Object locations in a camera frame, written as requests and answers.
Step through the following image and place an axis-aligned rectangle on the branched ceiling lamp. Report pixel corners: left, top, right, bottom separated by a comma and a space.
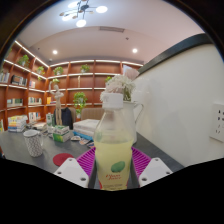
59, 0, 109, 28

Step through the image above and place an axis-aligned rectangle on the stack of white books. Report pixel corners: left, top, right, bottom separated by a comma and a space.
72, 118, 101, 141

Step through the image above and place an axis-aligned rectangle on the tall white green carton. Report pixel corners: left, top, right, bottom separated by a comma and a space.
45, 112, 54, 134

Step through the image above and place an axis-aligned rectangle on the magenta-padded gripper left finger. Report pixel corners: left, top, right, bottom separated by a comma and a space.
53, 146, 99, 190

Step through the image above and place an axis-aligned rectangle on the ceiling air vent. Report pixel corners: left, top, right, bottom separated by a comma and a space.
98, 25, 126, 34

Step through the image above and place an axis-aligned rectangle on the white patterned mug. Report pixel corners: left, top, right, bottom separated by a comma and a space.
22, 129, 45, 158

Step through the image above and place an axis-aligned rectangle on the white wall socket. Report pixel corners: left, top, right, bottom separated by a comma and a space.
209, 102, 224, 144

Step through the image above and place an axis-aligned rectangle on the dark chair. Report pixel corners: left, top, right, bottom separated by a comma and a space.
53, 107, 74, 130

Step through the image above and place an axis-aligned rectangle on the clear bottle of yellow drink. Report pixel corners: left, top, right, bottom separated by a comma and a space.
93, 92, 135, 192

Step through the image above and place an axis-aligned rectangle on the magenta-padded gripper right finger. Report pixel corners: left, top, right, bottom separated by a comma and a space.
128, 146, 174, 189

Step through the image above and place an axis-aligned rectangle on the stack of dark books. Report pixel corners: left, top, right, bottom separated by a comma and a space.
29, 121, 49, 132

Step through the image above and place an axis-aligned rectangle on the wooden shelf unit with books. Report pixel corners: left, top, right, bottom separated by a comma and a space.
0, 39, 144, 133

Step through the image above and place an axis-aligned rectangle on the flat round red coaster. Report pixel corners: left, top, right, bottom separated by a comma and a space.
52, 152, 76, 167

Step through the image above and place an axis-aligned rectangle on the stack of colourful books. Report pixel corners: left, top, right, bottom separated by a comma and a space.
7, 114, 29, 133

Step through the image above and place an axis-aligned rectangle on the wooden artist mannequin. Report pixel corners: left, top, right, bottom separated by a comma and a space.
48, 80, 65, 127

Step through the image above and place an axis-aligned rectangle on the beige chair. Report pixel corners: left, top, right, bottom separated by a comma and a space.
80, 107, 105, 122

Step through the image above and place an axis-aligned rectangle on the white and pink flower bouquet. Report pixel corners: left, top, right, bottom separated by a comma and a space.
99, 68, 140, 103

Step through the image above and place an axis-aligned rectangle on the green and white box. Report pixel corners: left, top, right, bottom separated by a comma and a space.
52, 124, 73, 144

